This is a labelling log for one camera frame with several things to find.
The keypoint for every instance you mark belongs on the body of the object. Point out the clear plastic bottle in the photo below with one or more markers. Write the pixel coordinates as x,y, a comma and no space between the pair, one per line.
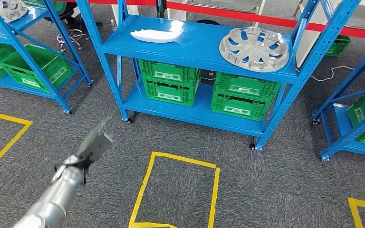
113,25

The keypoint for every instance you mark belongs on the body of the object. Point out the person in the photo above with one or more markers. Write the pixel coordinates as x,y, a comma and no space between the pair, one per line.
85,24

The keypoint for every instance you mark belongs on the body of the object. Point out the white plastic shell part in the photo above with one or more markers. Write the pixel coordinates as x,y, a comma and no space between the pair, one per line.
157,34

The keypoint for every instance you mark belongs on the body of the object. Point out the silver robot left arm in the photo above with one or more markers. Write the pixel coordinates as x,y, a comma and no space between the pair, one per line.
50,201

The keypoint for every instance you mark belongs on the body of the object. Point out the white table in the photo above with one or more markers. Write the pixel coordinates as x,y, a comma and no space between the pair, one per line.
114,14
308,47
176,14

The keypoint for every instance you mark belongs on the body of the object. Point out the black ribbed round base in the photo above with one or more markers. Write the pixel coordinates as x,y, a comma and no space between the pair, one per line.
208,22

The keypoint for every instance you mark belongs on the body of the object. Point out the chrome chair base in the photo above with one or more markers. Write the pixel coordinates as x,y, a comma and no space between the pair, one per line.
75,33

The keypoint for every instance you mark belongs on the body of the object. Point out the chrome black stanchion post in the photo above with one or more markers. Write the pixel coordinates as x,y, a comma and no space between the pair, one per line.
161,8

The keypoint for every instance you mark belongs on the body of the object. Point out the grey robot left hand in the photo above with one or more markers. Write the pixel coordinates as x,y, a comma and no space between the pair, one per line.
94,143

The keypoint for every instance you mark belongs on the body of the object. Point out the blue steel shelf rack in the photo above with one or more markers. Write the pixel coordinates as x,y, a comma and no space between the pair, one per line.
195,47
34,15
340,126

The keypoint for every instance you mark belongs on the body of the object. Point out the grey plastic wheel hubcap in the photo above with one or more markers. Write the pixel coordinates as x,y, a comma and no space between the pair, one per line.
12,9
254,47

